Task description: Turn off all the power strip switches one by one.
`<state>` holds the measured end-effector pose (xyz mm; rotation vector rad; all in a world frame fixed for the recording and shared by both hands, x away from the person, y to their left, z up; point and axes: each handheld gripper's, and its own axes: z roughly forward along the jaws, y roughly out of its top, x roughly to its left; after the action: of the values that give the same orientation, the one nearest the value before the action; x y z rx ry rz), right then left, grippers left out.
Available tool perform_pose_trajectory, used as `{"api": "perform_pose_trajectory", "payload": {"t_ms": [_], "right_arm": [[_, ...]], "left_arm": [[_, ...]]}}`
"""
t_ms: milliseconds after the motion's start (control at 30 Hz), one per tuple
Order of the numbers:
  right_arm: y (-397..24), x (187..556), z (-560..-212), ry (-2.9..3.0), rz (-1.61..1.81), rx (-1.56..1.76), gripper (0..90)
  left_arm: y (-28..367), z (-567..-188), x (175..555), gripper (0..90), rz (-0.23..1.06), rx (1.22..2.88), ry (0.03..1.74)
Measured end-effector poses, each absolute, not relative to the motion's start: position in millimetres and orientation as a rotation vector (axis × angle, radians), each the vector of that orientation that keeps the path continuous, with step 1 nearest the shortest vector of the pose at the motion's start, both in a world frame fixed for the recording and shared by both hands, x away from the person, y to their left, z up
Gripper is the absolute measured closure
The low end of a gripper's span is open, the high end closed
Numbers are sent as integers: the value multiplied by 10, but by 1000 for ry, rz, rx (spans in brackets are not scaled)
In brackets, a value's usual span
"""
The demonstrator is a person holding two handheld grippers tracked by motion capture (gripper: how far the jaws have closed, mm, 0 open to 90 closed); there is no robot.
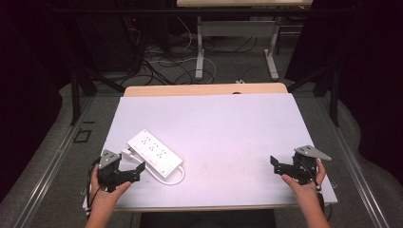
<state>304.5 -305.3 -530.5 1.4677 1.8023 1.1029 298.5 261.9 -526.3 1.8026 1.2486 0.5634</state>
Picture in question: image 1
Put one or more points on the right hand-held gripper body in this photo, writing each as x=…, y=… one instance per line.
x=305, y=164

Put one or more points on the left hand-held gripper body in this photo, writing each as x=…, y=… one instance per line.
x=109, y=171

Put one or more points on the white plug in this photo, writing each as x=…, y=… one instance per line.
x=127, y=153

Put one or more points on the white power strip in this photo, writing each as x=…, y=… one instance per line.
x=155, y=151

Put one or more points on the person's left hand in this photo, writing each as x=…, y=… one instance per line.
x=106, y=198

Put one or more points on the person's right hand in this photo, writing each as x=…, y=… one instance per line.
x=305, y=193

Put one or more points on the white table mat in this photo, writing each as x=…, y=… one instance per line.
x=221, y=142

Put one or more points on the black metal stand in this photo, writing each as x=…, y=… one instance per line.
x=76, y=95
x=333, y=91

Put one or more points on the wooden table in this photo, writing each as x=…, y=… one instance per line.
x=202, y=89

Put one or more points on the white-legged desk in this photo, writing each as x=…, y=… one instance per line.
x=237, y=28

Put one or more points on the black floor outlet frame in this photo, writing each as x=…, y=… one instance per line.
x=82, y=135

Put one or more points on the metal floor rail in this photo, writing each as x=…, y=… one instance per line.
x=355, y=164
x=47, y=171

